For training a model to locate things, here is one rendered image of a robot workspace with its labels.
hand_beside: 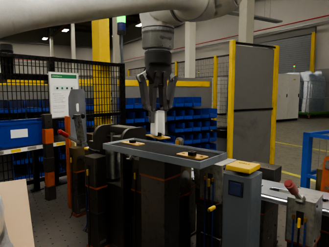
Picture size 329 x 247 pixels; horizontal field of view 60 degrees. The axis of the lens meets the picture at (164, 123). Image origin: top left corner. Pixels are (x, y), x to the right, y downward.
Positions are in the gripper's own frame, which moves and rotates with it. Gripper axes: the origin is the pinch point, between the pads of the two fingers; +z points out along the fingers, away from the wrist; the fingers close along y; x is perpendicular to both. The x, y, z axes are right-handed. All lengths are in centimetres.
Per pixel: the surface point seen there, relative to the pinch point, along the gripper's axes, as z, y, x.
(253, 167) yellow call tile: 8.1, 8.3, -27.7
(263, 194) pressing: 23.5, 31.6, -13.6
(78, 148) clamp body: 19, -2, 69
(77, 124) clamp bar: 8, -2, 71
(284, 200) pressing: 23.6, 32.7, -20.3
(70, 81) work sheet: -15, 13, 133
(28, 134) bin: 15, -20, 103
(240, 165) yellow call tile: 8.0, 6.8, -25.2
